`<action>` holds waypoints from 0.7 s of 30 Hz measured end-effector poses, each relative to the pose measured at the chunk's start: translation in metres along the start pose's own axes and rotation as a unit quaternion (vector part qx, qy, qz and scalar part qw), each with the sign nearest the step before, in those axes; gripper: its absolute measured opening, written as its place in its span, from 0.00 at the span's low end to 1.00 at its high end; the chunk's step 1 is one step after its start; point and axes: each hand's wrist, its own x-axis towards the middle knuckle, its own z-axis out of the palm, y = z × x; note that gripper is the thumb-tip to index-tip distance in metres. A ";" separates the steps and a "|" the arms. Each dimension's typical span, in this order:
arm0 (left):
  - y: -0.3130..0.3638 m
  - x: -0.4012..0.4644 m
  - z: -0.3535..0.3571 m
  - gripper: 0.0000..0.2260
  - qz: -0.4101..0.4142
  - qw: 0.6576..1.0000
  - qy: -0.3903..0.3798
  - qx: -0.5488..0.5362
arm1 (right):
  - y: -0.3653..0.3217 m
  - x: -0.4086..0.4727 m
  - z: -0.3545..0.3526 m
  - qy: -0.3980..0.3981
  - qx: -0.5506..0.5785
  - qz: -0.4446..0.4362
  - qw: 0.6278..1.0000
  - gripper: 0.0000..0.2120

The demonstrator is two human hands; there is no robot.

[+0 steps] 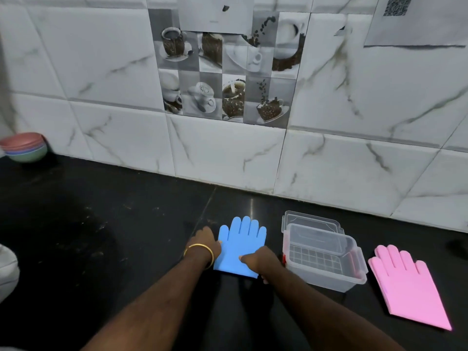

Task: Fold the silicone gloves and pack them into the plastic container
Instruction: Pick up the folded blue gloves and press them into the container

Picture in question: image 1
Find person's right hand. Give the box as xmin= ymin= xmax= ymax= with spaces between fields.
xmin=239 ymin=246 xmax=284 ymax=285

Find person's left hand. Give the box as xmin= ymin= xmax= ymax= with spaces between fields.
xmin=184 ymin=226 xmax=223 ymax=261

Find transparent plastic box red latches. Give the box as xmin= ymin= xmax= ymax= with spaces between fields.
xmin=282 ymin=222 xmax=368 ymax=293

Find clear plastic lid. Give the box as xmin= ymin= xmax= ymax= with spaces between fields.
xmin=281 ymin=211 xmax=345 ymax=253

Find pink rubber glove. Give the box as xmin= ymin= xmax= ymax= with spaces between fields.
xmin=367 ymin=244 xmax=453 ymax=332

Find person's left forearm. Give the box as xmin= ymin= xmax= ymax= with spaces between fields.
xmin=80 ymin=248 xmax=213 ymax=351

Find person's right forearm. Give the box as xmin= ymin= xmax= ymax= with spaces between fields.
xmin=261 ymin=266 xmax=405 ymax=351

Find gold bangle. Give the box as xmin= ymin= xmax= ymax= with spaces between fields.
xmin=182 ymin=244 xmax=215 ymax=270

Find green bowl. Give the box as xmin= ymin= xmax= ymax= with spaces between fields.
xmin=7 ymin=144 xmax=49 ymax=164

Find white rounded container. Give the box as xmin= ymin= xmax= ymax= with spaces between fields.
xmin=0 ymin=244 xmax=20 ymax=305

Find blue bowl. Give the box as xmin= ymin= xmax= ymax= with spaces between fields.
xmin=4 ymin=143 xmax=47 ymax=156

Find grey paper sheet round print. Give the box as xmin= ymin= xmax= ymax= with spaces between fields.
xmin=177 ymin=0 xmax=255 ymax=35

